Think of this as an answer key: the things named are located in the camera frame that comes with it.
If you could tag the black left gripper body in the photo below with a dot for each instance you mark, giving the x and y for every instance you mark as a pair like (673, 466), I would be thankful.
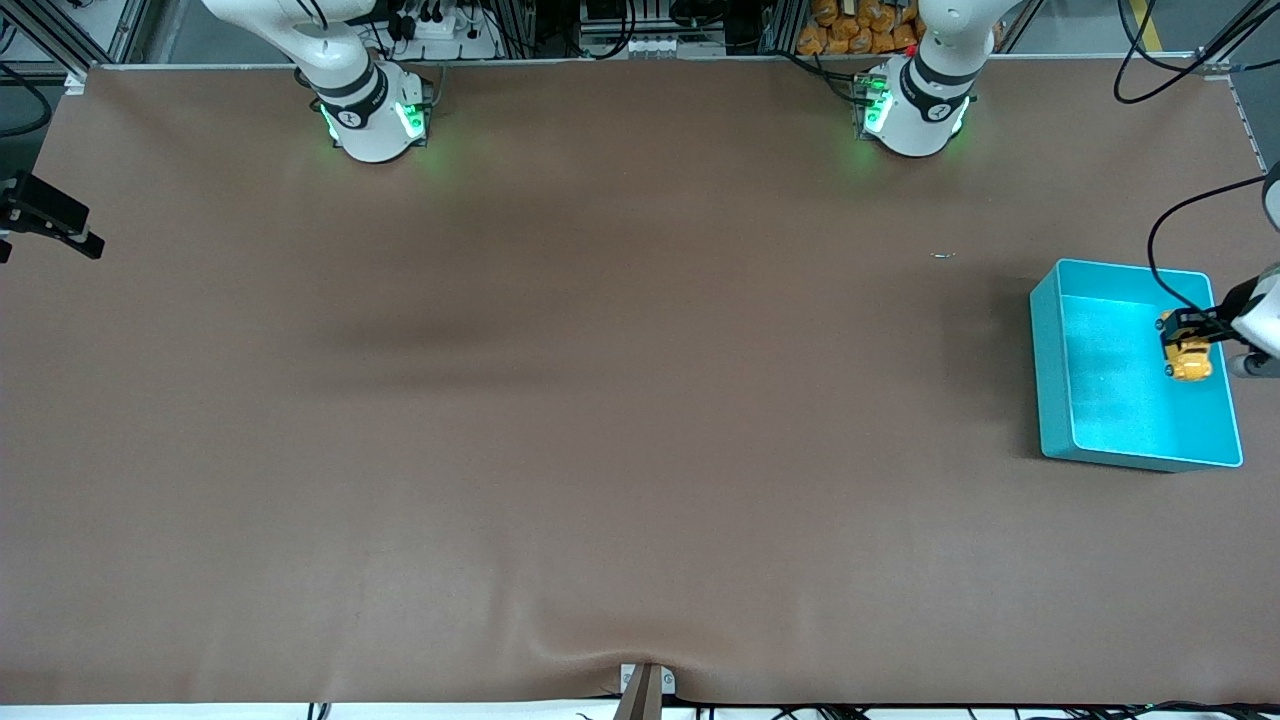
(1222, 318)

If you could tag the yellow beetle toy car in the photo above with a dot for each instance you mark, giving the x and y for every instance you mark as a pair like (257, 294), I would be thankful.
(1188, 360)

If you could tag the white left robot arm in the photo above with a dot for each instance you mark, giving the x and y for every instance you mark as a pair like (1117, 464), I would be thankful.
(925, 100)

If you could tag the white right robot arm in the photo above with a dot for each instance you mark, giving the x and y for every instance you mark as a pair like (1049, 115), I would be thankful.
(365, 110)

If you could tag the teal plastic bin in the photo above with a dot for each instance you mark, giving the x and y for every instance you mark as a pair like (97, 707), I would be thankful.
(1120, 400)

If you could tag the yellow floor tape strip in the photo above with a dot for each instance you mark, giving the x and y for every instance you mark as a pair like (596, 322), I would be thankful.
(1150, 25)

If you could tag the white power strip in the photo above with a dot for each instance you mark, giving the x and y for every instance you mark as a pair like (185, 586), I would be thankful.
(450, 35)

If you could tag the orange snack bags pile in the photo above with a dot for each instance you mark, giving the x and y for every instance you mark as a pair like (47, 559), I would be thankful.
(860, 30)

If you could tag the brown table cover mat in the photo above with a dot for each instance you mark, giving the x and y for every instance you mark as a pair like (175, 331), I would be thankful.
(640, 400)

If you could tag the metal clamp bracket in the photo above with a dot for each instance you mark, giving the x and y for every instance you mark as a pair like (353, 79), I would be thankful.
(646, 695)

